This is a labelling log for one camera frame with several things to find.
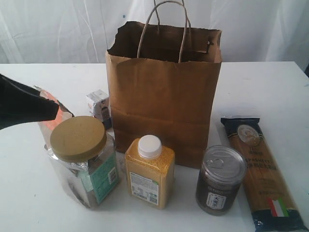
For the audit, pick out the small white blue carton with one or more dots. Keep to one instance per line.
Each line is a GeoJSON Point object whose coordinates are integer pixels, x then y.
{"type": "Point", "coordinates": [99, 107]}

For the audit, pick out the spaghetti packet dark blue ends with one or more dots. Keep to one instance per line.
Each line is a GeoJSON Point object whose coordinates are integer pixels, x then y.
{"type": "Point", "coordinates": [272, 206]}

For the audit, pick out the yellow millet bottle white cap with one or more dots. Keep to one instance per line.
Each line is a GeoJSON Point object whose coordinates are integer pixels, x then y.
{"type": "Point", "coordinates": [150, 170]}

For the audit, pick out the kraft pouch with orange label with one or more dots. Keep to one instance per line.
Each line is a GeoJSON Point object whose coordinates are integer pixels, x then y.
{"type": "Point", "coordinates": [63, 114]}

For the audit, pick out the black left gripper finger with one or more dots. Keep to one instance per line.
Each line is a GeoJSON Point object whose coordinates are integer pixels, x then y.
{"type": "Point", "coordinates": [23, 104]}

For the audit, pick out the brown paper shopping bag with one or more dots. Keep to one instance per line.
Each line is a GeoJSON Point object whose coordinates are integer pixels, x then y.
{"type": "Point", "coordinates": [162, 81]}

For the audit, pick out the dark tea can silver lid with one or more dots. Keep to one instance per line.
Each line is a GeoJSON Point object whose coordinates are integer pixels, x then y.
{"type": "Point", "coordinates": [220, 177]}

